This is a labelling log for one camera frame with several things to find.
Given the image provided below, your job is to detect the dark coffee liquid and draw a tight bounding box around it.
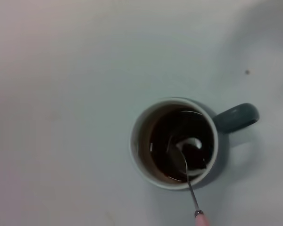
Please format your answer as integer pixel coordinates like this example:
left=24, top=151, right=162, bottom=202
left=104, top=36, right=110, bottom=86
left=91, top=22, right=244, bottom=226
left=150, top=109, right=214, bottom=183

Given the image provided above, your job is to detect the grey ceramic cup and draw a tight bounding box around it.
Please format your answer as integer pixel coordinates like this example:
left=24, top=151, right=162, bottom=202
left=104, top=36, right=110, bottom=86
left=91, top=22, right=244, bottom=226
left=128, top=97, right=260, bottom=191

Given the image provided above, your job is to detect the pink handled metal spoon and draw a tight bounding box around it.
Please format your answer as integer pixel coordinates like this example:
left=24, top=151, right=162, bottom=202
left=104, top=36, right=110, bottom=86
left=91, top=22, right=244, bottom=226
left=167, top=137, right=212, bottom=226

